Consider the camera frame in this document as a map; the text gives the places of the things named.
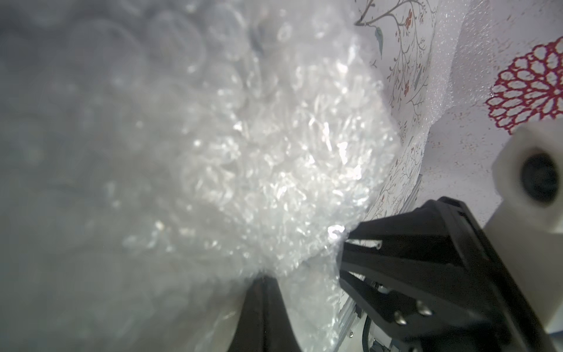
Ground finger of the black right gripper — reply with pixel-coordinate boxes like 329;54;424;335
340;197;466;266
340;261;440;341

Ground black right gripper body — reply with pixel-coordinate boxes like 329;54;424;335
397;206;554;351

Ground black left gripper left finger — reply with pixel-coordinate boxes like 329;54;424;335
227;277;264;352

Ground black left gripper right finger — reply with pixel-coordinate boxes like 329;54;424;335
263;277;301;352

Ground clear bubble wrap sheet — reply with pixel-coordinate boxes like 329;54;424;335
418;1;488;139
1;1;400;351

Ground floral table mat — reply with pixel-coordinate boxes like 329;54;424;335
333;0;441;352

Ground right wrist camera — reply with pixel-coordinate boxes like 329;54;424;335
485;120;562;334

